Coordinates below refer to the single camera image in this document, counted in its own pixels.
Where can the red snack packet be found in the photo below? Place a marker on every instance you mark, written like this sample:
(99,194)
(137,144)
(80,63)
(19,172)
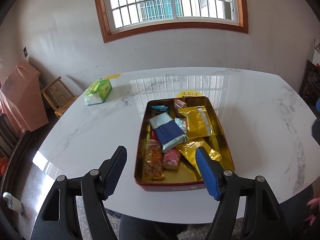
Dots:
(153,135)

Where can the pink red cake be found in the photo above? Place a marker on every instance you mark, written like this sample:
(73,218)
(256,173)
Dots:
(179,104)

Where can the round yellow warning sticker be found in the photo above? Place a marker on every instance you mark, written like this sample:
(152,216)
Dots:
(188,93)

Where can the gold packet with silver strip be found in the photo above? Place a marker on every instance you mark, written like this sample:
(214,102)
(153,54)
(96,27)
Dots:
(198,122)

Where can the pink patterned snack block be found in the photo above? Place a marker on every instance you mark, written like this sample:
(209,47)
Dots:
(171,159)

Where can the dark wooden bench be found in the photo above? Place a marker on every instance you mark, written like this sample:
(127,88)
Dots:
(12,150)

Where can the pink ribbon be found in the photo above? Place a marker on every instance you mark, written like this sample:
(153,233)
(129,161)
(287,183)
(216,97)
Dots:
(314,210)

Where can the wall switch plate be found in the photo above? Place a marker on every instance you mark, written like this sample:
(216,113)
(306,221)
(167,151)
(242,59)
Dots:
(25,52)

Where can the gold red tin box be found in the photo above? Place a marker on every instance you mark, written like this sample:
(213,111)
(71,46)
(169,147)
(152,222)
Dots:
(188,176)

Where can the clear bag orange crackers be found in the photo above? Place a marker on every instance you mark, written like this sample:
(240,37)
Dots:
(153,161)

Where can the green tissue pack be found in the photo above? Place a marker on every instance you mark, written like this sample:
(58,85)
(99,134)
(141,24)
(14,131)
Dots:
(97,92)

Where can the white printed bag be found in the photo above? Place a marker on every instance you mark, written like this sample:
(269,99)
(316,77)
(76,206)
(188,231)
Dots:
(316,52)

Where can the cyan small snack packet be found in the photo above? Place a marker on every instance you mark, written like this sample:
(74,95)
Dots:
(160,108)

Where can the small bamboo chair left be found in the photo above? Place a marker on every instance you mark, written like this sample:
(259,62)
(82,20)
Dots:
(59,96)

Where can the silver speckled snack block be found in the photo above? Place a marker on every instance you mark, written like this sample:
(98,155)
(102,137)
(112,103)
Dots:
(182,124)

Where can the pink covered cabinet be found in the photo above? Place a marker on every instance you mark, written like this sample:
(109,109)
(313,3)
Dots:
(21,100)

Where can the dark wooden console table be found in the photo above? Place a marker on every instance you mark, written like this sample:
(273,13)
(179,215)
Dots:
(309,89)

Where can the yellow edge sticker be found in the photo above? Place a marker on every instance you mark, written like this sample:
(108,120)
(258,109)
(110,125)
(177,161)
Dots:
(113,76)

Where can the white handheld device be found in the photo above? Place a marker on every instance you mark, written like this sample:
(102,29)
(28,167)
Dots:
(13,203)

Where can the arched wooden frame window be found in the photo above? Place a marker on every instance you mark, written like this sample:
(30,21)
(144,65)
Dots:
(123,18)

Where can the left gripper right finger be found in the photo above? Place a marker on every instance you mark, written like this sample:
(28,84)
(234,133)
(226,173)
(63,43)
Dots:
(263,218)

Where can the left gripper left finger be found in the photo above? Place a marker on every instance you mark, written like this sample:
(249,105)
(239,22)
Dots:
(58,218)

